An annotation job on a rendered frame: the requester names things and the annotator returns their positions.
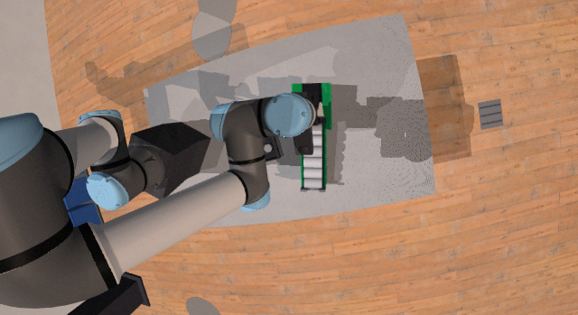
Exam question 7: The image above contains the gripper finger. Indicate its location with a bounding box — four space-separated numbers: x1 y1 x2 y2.
317 102 326 124

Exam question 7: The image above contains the white cylinder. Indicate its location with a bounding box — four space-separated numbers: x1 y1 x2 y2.
303 157 322 168
303 168 322 178
312 135 322 146
303 146 322 157
304 178 322 189

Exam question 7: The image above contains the grey metal cylinder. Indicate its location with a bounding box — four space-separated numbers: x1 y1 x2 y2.
312 124 322 135

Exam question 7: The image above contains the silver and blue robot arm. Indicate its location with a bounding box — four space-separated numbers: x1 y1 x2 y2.
0 93 316 309

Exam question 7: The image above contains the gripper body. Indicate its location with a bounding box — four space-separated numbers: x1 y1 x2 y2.
291 92 319 125

